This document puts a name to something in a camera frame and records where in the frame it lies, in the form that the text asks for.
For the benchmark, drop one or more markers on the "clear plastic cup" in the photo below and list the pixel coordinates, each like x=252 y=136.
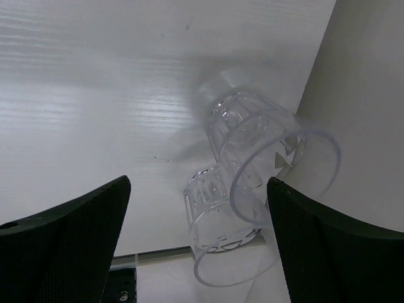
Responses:
x=227 y=250
x=254 y=139

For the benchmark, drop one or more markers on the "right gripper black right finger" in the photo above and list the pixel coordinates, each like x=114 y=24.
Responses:
x=328 y=256

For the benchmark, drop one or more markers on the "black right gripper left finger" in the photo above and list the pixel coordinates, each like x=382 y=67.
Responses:
x=64 y=254

